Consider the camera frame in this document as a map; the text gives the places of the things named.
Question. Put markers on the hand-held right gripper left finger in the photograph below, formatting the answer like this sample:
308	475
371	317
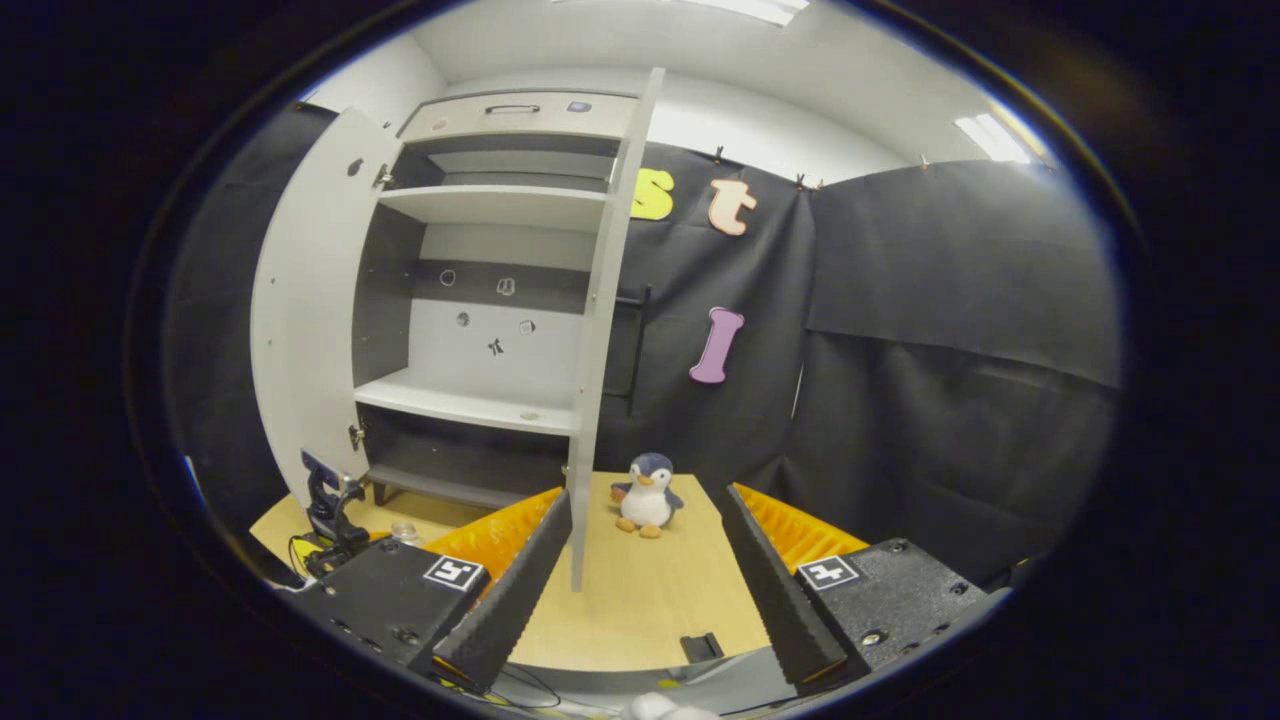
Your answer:
515	600

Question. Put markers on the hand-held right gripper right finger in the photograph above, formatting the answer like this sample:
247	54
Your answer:
775	600

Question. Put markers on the white cabinet door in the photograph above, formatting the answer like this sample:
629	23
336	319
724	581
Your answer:
600	300
310	300

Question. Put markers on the white and grey cabinet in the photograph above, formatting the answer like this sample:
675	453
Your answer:
480	350

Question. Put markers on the white cabinet shelf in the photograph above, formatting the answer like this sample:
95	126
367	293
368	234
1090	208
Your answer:
450	400
500	208

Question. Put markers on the white cabinet drawer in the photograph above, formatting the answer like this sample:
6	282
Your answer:
450	122

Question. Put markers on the small black block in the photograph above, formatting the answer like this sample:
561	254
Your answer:
700	647

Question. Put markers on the penguin plush toy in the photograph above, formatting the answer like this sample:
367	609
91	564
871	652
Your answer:
648	500

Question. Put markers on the black backdrop cloth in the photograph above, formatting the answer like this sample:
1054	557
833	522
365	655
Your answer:
900	400

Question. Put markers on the ceiling light panel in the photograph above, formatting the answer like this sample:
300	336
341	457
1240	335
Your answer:
750	10
995	138

